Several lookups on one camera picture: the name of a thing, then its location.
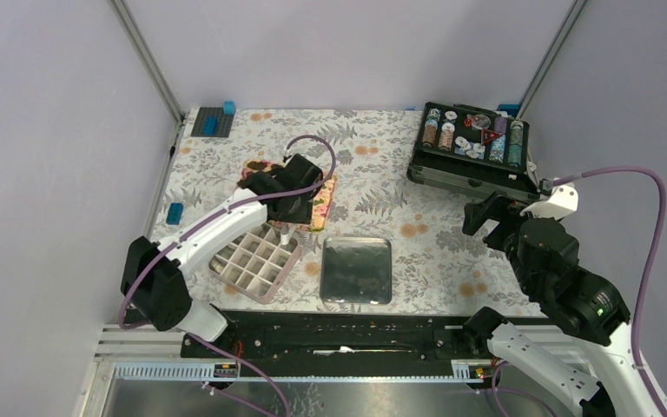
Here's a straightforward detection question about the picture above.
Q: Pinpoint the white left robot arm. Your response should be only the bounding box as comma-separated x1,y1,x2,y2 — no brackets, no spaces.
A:
119,154,328,357

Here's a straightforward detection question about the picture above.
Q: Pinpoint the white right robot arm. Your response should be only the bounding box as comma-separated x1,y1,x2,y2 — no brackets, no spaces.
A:
462,192,667,416

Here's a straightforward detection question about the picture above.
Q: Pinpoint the dark chocolate piece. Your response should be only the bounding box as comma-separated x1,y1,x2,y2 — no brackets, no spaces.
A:
246,161,267,171

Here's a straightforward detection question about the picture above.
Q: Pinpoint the pink divided chocolate box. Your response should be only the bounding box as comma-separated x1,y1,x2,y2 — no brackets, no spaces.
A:
208,223,301,304

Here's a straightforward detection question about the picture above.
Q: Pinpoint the floral rectangular tray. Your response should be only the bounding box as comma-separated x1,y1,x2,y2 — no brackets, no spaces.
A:
240,159,338,233

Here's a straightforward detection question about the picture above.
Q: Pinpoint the black poker chip case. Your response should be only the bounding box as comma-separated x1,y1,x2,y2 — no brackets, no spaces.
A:
406,102,540,202

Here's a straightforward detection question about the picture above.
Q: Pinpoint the grey lego baseplate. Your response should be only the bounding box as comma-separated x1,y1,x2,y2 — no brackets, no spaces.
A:
190,107,234,138

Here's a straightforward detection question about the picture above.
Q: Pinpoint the blue lego brick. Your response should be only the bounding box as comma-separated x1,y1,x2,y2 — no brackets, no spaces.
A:
222,101,236,116
165,202,184,226
201,116,218,136

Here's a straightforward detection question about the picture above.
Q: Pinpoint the blue block behind case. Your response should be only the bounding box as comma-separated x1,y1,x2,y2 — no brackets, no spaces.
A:
497,103,521,117

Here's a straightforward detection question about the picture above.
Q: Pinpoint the silver metal tin lid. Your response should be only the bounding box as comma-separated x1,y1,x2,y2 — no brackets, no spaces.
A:
320,236,393,305

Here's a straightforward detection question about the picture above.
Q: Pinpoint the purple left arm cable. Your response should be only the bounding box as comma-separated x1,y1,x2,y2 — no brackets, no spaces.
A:
116,134,338,417

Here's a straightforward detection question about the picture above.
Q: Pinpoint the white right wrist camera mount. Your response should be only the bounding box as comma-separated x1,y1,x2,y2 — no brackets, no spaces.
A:
520,182,579,221

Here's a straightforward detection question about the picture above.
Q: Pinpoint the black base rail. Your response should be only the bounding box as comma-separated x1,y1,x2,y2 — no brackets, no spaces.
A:
180,310,501,380

